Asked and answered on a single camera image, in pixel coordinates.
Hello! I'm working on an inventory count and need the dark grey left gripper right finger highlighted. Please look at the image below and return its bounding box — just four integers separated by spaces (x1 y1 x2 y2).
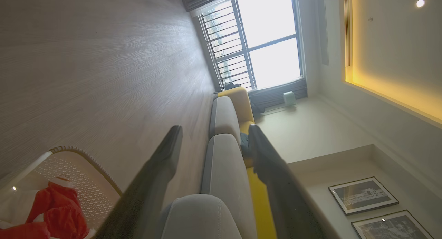
248 124 327 239

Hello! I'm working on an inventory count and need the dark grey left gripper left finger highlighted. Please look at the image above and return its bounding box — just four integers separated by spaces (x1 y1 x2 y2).
93 125 183 239

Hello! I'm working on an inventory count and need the red cloth garment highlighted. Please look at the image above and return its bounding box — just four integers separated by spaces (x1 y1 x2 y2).
0 176 91 239

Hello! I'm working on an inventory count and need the grey and yellow sofa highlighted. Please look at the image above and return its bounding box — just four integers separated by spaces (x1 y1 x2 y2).
161 86 278 239

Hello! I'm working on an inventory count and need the white perforated laundry basket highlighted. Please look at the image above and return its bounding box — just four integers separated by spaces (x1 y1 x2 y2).
0 146 123 239

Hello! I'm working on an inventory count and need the dark cushion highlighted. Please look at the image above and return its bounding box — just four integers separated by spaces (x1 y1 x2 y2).
240 132 250 157

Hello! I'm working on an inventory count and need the black framed picture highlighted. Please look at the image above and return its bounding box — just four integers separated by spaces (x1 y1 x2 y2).
351 210 435 239
328 177 400 216

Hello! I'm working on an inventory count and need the small white device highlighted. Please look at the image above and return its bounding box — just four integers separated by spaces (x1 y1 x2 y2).
282 91 297 106

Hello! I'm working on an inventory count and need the metal window railing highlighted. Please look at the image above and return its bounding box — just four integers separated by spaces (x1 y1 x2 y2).
200 1 257 91

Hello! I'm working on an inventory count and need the large window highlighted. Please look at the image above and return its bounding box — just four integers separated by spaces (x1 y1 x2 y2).
197 0 308 91

